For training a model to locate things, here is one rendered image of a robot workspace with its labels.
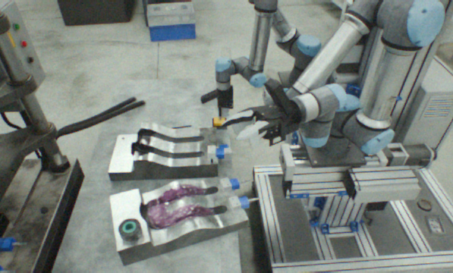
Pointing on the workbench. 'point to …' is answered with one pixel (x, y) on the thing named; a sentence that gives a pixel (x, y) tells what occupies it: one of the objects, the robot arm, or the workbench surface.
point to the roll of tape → (130, 230)
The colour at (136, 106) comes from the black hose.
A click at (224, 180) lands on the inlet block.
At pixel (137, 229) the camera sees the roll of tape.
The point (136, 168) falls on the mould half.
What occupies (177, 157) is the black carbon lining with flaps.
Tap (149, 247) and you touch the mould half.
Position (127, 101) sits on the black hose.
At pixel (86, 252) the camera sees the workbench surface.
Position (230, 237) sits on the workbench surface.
